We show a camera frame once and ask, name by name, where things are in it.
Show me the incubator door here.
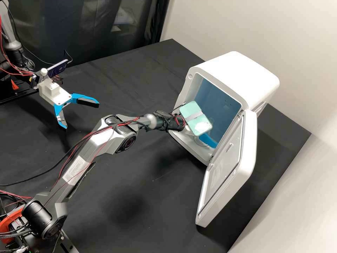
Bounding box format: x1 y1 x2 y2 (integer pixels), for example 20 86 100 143
195 109 257 228

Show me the white incubator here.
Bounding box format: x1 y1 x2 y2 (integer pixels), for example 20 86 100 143
168 51 280 166

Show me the wrist camera phone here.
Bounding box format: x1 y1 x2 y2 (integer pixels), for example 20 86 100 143
180 100 213 138
39 58 70 80

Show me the left wrist camera phone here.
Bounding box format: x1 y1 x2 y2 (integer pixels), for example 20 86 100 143
39 58 70 80

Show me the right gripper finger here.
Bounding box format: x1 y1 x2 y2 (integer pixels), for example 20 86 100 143
201 132 219 148

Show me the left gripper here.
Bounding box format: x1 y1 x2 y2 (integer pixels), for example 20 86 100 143
37 80 100 130

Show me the right wrist camera phone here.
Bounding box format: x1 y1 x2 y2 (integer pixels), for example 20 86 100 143
180 100 213 138

